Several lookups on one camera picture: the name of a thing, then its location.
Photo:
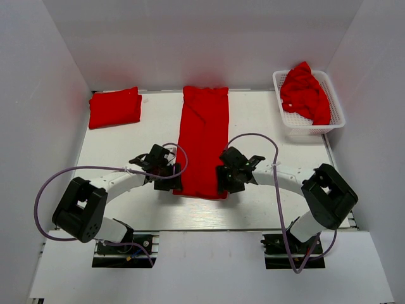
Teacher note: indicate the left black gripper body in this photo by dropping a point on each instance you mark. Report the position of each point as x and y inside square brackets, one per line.
[164, 184]

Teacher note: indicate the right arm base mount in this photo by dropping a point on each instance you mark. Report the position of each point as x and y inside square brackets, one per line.
[276, 257]

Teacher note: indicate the white plastic basket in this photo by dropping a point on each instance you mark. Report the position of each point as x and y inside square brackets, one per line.
[296, 125]

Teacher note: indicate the red t shirts pile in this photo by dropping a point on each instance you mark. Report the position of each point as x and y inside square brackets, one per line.
[301, 93]

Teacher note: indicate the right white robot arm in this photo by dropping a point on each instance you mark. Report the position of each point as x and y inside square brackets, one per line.
[327, 194]

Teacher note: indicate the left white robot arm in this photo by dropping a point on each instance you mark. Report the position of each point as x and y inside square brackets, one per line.
[81, 209]

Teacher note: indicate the red t shirt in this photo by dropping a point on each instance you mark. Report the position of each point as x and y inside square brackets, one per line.
[115, 108]
[203, 135]

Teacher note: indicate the folded red t shirt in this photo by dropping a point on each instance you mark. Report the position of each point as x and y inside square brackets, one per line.
[115, 108]

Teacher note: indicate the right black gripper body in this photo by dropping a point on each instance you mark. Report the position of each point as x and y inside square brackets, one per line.
[234, 183]

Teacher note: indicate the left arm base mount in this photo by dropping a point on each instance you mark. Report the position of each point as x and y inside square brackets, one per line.
[142, 256]

